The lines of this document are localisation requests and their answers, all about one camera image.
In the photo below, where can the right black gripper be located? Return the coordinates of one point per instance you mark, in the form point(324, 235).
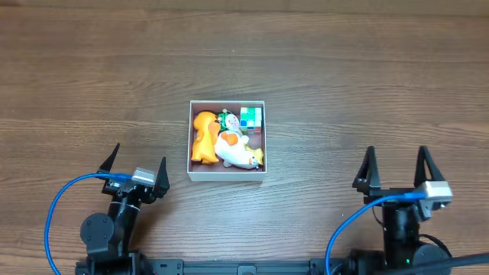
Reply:
point(392, 192)

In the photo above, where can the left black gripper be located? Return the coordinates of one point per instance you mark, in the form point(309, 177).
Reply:
point(124, 189)

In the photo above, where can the orange dinosaur toy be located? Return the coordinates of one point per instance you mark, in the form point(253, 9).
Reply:
point(207, 130)

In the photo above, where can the white plush duck toy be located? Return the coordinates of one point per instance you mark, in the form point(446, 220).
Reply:
point(234, 150)

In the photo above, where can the wooden pig rattle drum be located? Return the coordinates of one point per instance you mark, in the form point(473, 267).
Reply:
point(233, 122)

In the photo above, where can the colourful puzzle cube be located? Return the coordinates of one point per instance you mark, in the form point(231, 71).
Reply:
point(251, 119)

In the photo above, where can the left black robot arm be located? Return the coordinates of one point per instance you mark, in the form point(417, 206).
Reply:
point(107, 235)

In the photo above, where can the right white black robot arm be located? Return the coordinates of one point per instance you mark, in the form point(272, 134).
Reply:
point(403, 210)

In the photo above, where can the white box pink interior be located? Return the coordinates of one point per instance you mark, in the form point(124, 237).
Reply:
point(198, 171)

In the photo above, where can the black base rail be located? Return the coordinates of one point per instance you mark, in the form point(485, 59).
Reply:
point(238, 267)

